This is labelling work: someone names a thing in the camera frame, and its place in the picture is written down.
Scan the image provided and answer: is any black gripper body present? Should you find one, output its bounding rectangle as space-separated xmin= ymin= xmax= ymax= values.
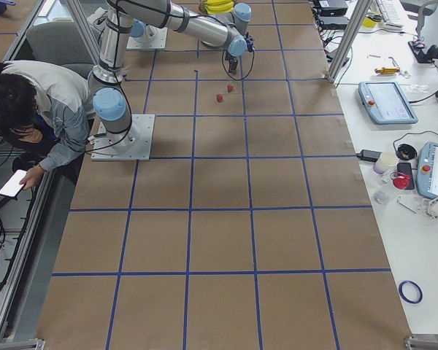
xmin=224 ymin=32 xmax=255 ymax=68

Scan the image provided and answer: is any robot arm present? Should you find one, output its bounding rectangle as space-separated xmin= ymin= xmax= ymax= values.
xmin=88 ymin=1 xmax=253 ymax=161

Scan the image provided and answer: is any yellow banana bunch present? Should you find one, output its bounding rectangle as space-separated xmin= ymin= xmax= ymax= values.
xmin=198 ymin=0 xmax=236 ymax=15

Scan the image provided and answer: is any upper teach pendant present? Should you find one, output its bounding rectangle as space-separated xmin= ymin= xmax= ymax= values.
xmin=358 ymin=81 xmax=418 ymax=125

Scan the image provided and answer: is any teach pendant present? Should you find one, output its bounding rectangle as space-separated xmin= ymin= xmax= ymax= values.
xmin=416 ymin=142 xmax=438 ymax=199
xmin=358 ymin=81 xmax=418 ymax=125

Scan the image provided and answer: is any black power adapter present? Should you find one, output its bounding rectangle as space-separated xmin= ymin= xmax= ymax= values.
xmin=356 ymin=149 xmax=381 ymax=163

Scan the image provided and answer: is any grey office chair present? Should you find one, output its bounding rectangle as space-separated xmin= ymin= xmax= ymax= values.
xmin=26 ymin=21 xmax=95 ymax=79

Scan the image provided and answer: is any white cup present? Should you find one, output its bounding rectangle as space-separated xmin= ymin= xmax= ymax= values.
xmin=373 ymin=152 xmax=399 ymax=174

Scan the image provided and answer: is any person in grey jacket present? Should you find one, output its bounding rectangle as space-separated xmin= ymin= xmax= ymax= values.
xmin=0 ymin=60 xmax=93 ymax=189

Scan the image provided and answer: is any red round object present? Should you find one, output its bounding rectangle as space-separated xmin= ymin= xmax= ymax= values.
xmin=391 ymin=172 xmax=411 ymax=190

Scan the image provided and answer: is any lower teach pendant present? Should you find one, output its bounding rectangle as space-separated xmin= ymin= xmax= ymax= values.
xmin=416 ymin=142 xmax=438 ymax=199

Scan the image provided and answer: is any white smartphone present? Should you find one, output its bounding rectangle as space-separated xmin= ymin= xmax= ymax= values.
xmin=0 ymin=169 xmax=27 ymax=198

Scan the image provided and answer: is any blue tape roll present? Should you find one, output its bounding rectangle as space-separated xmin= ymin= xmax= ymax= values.
xmin=398 ymin=280 xmax=423 ymax=305

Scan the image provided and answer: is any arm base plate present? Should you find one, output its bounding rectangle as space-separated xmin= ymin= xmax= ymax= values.
xmin=91 ymin=114 xmax=155 ymax=161
xmin=126 ymin=26 xmax=167 ymax=50

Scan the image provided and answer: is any aluminium frame post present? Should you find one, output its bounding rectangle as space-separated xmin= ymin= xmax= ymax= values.
xmin=326 ymin=0 xmax=372 ymax=83

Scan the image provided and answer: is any yellow handled tool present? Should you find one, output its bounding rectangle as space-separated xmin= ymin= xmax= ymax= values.
xmin=374 ymin=67 xmax=400 ymax=75

